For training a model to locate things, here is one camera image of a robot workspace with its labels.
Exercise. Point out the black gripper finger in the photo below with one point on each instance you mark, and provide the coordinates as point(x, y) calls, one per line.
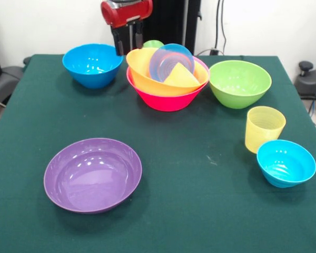
point(119, 47)
point(139, 39)

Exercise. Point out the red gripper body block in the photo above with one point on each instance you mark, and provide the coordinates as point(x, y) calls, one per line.
point(126, 14)

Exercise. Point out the large orange plastic bowl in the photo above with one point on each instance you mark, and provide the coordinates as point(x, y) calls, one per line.
point(139, 68)

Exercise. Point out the large blue plastic bowl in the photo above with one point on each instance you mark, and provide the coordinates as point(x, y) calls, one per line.
point(92, 66)

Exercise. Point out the translucent blue ribbed bowl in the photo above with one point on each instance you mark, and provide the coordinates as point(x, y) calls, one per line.
point(160, 66)

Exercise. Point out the yellow-orange plastic cup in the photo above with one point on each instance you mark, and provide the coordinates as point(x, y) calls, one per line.
point(173, 77)
point(191, 79)

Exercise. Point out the large pink plastic bowl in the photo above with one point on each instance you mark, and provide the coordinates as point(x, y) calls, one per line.
point(168, 102)

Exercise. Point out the green plastic cup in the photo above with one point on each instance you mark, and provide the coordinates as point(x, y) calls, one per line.
point(152, 44)

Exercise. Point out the black power adapter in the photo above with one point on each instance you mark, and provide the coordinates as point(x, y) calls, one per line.
point(213, 52)

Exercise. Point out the green plastic bowl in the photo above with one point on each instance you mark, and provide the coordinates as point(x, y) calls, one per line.
point(239, 84)

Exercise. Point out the black office chair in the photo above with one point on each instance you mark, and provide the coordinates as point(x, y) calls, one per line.
point(8, 76)

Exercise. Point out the purple plastic bowl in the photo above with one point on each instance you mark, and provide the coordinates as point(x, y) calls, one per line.
point(92, 179)

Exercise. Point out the dark green tablecloth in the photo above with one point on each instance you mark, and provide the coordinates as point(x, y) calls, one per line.
point(29, 158)

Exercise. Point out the translucent yellow plastic cup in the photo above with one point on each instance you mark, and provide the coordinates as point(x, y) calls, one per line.
point(263, 126)

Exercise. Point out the black swivel chair base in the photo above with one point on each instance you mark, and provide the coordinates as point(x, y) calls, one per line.
point(310, 81)

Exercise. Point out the small cyan plastic bowl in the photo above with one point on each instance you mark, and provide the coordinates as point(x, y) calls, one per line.
point(287, 163)

